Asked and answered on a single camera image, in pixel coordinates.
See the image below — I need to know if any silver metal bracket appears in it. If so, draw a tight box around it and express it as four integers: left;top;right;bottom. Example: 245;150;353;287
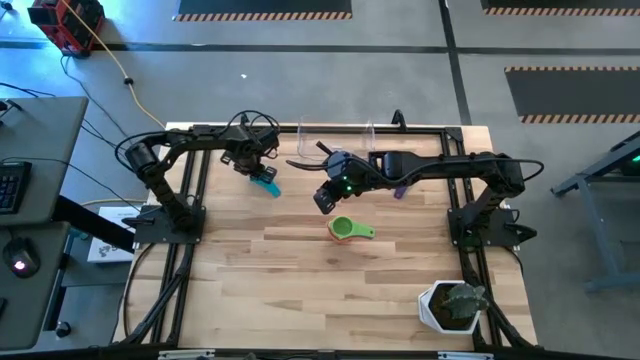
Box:
436;350;495;360
158;349;217;360

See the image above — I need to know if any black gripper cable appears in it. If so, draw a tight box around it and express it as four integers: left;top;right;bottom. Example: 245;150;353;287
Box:
285;141;342;172

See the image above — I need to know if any green cactus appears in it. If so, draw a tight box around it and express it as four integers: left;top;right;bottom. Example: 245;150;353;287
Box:
439;281;491;322

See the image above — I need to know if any white paper box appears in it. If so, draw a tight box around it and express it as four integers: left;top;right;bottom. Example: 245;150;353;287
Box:
86;205;137;265

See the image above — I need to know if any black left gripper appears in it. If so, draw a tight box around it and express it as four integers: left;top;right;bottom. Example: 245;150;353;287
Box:
219;124;281;185

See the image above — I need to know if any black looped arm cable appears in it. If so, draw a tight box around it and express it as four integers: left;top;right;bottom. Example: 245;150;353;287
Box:
226;109;282;134

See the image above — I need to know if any white hexagonal plant pot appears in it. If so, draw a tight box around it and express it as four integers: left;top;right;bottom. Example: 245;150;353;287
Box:
417;279;485;336

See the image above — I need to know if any grey metal stand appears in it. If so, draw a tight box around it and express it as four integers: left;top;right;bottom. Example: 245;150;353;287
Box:
549;129;640;294

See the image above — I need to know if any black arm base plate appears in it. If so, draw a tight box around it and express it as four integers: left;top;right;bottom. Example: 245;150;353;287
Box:
133;204;208;246
446;205;539;249

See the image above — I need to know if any green plastic measuring cup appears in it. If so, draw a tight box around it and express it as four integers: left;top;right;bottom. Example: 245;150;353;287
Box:
331;215;377;240

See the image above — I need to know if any red tool cart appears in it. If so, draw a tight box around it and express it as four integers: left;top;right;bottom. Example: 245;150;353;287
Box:
26;0;107;57

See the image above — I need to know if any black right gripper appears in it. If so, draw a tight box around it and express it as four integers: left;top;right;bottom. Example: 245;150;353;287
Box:
312;149;376;216

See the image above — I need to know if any black aluminium table frame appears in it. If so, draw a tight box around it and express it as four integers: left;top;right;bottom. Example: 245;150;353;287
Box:
113;122;539;354

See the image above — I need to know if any yellow extension cable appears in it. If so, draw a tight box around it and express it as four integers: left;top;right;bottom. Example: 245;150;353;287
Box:
59;0;168;131

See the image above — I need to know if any black computer mouse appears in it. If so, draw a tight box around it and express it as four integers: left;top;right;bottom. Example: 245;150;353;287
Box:
1;236;42;280

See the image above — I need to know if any clear plastic basket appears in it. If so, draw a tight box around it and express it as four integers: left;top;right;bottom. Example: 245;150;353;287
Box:
296;115;378;163

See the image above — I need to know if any grey desk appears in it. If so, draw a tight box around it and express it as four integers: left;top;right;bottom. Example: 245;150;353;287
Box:
0;95;91;227
0;221;72;352

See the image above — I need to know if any teal plastic measuring cup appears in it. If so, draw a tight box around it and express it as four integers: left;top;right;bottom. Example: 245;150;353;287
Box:
249;175;283;199

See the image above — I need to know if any black keyboard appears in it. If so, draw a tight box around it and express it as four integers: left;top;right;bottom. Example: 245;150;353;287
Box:
0;160;33;216

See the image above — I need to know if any black hazard-striped floor mat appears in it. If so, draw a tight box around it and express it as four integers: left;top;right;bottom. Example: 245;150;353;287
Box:
479;0;640;17
504;65;640;125
171;0;354;23

